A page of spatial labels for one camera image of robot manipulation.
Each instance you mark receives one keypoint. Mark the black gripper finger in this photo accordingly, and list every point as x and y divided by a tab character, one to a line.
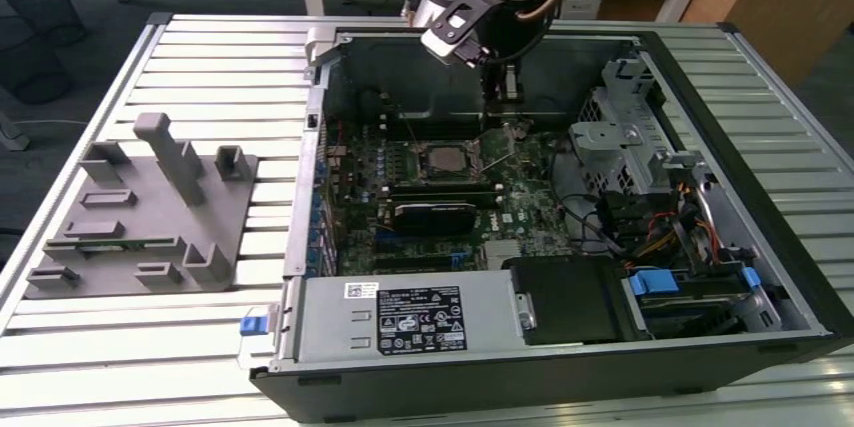
494	87
521	84

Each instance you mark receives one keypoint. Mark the hard disk in blue carrier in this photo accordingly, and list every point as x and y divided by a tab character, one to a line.
650	284

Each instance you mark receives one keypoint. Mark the black plastic shroud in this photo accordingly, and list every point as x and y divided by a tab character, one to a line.
574	297

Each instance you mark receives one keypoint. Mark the blue plastic clip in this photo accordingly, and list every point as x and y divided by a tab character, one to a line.
750	278

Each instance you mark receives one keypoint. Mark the black RAM slot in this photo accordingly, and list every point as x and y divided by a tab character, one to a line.
441	189
454	122
441	199
454	133

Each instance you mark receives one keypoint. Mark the white table leg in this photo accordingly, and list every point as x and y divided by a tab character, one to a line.
14	127

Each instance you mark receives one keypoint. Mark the green RAM stick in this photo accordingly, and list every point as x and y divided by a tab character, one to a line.
136	245

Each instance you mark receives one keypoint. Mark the black expansion slot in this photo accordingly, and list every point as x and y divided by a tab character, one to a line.
427	241
414	263

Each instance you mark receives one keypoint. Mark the silver drive cage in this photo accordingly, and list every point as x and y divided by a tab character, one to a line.
603	139

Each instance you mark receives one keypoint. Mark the black graphics card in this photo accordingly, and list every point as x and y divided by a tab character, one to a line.
434	219

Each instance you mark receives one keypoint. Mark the grey parts rack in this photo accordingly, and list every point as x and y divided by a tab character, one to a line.
160	227

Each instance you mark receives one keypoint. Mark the CPU socket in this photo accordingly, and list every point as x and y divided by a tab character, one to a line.
449	176

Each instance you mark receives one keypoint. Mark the silver power supply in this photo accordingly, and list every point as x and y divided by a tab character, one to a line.
334	327

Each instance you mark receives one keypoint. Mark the green motherboard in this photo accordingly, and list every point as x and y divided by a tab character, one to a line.
534	207

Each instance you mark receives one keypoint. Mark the white box under desk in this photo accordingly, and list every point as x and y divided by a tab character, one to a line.
582	7

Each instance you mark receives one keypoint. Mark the wooden cabinet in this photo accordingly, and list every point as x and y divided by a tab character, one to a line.
801	7

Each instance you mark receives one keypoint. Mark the small silver heatsink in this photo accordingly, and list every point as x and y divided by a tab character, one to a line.
502	252

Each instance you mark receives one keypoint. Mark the grey case latch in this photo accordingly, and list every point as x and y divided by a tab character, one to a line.
319	44

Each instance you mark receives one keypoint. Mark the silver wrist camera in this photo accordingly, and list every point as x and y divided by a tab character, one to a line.
443	42

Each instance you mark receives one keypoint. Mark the black PC case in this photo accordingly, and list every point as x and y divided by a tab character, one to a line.
467	397

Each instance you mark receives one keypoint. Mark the blue release latch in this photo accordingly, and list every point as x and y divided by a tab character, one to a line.
253	325

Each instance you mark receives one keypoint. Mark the black mesh wastebasket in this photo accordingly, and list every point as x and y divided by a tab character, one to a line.
47	22

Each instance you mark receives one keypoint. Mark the silver CPU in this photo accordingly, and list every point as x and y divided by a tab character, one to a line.
447	159

